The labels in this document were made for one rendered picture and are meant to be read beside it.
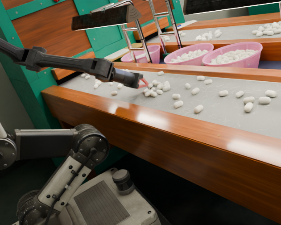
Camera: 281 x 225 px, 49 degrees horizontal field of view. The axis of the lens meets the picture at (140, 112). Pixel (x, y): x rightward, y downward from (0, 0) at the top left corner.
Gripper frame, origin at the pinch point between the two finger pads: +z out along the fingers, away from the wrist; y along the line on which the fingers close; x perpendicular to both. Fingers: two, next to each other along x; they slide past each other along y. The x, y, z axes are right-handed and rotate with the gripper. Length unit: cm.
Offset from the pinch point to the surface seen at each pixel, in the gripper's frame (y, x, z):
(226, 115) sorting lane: -52, 6, -7
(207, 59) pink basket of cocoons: -10.4, -18.8, 24.1
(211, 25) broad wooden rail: 31, -52, 66
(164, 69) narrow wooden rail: 4.4, -9.9, 12.3
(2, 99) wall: 175, 35, -16
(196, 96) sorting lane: -32.0, 1.6, 0.1
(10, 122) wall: 174, 54, -5
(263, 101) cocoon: -60, -1, 0
